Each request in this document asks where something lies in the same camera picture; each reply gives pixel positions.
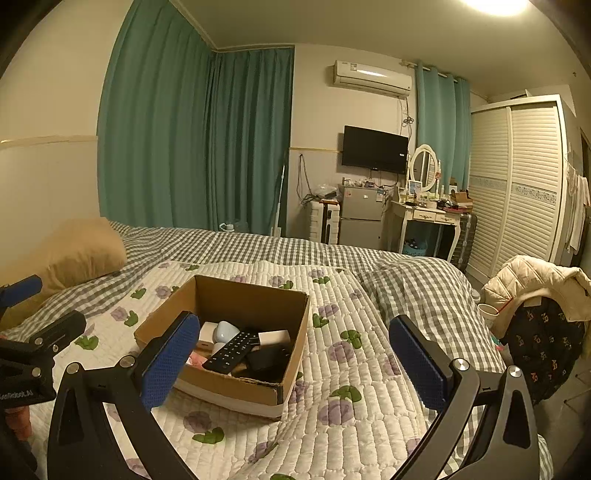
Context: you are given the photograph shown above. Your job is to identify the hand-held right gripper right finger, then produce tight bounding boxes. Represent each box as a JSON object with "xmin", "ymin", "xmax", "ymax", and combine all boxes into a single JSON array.
[{"xmin": 389, "ymin": 315, "xmax": 541, "ymax": 480}]

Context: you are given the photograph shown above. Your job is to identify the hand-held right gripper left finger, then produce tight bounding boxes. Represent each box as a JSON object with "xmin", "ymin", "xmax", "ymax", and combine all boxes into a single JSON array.
[{"xmin": 47, "ymin": 311, "xmax": 201, "ymax": 480}]

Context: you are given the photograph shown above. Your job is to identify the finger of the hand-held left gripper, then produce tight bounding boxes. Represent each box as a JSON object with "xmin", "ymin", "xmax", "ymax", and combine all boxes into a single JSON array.
[
  {"xmin": 0, "ymin": 275, "xmax": 44, "ymax": 308},
  {"xmin": 0, "ymin": 310, "xmax": 88, "ymax": 366}
]

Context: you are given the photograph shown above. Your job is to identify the black remote control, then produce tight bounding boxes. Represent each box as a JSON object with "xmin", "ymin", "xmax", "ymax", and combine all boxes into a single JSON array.
[{"xmin": 202, "ymin": 329, "xmax": 258, "ymax": 376}]

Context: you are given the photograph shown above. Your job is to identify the black rectangular case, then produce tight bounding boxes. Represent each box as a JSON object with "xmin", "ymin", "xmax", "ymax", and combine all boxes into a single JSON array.
[{"xmin": 242, "ymin": 345, "xmax": 293, "ymax": 384}]

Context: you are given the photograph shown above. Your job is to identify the white charger block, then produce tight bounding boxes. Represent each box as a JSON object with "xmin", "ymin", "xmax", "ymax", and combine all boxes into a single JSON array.
[{"xmin": 257, "ymin": 330, "xmax": 292, "ymax": 347}]

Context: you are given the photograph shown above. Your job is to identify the tan pillow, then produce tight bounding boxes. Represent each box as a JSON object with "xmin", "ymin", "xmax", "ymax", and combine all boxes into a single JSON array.
[{"xmin": 0, "ymin": 217, "xmax": 128, "ymax": 320}]

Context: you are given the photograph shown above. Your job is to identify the white floral quilt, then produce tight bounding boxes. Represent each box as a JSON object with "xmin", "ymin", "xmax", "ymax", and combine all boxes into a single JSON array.
[{"xmin": 9, "ymin": 260, "xmax": 553, "ymax": 480}]

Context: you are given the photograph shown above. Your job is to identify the dark suitcase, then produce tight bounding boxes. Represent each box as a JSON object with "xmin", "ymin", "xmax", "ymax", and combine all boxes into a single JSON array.
[{"xmin": 450, "ymin": 213, "xmax": 476, "ymax": 271}]

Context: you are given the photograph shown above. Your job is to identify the cream padded jacket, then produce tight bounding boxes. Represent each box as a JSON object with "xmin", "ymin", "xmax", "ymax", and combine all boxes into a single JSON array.
[{"xmin": 481, "ymin": 255, "xmax": 591, "ymax": 325}]

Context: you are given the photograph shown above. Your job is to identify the grey checked bed sheet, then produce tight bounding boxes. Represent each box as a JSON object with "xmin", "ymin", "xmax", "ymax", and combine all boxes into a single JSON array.
[{"xmin": 0, "ymin": 220, "xmax": 486, "ymax": 334}]

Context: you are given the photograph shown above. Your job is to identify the white dressing table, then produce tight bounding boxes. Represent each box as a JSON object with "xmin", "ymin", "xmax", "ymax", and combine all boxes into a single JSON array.
[{"xmin": 385, "ymin": 191, "xmax": 463, "ymax": 265}]

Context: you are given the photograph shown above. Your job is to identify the silver small fridge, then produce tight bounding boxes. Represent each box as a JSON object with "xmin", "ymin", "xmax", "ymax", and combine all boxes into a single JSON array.
[{"xmin": 338, "ymin": 184, "xmax": 387, "ymax": 253}]

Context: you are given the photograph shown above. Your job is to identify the white mop pole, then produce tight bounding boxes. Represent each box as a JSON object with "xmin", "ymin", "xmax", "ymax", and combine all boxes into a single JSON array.
[{"xmin": 271, "ymin": 165, "xmax": 287, "ymax": 237}]

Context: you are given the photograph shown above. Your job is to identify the oval white vanity mirror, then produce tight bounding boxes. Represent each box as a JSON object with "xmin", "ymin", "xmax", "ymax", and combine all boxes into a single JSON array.
[{"xmin": 410, "ymin": 144, "xmax": 440, "ymax": 194}]

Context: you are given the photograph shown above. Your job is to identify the white louvred wardrobe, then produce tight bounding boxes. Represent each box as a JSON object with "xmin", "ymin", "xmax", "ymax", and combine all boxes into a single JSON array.
[{"xmin": 466, "ymin": 95, "xmax": 578, "ymax": 278}]

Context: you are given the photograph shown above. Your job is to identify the dark green curtain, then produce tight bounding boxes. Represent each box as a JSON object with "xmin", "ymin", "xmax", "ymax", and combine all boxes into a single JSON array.
[
  {"xmin": 98, "ymin": 0, "xmax": 216, "ymax": 230},
  {"xmin": 208, "ymin": 46, "xmax": 296, "ymax": 237}
]

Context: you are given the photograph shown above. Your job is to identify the hanging white clothes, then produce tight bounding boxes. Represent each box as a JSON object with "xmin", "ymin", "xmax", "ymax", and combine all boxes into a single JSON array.
[{"xmin": 562, "ymin": 162, "xmax": 591, "ymax": 253}]

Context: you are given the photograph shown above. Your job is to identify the light teal curtain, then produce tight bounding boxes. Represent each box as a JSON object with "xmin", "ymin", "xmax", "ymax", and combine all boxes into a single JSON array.
[{"xmin": 414, "ymin": 65, "xmax": 472, "ymax": 193}]

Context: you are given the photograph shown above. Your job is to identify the white air conditioner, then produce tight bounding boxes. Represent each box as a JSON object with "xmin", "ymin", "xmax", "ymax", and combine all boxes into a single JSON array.
[{"xmin": 332, "ymin": 60, "xmax": 413, "ymax": 98}]

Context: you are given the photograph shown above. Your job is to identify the ceiling light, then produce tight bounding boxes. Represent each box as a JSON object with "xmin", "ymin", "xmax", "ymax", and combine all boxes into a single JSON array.
[{"xmin": 450, "ymin": 0, "xmax": 537, "ymax": 19}]

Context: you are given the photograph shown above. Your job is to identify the black wall television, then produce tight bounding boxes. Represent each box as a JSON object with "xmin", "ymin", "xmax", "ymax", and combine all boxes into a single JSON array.
[{"xmin": 342, "ymin": 126, "xmax": 410, "ymax": 175}]

